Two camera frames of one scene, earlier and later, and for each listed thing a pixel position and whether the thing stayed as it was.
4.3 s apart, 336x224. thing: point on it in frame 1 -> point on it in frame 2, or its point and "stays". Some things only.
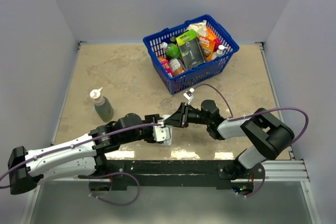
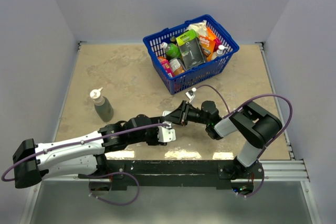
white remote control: x=168 y=142 -> x=165 y=113
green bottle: x=171 y=50 stays
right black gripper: x=180 y=117 stays
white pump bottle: x=219 y=52 stays
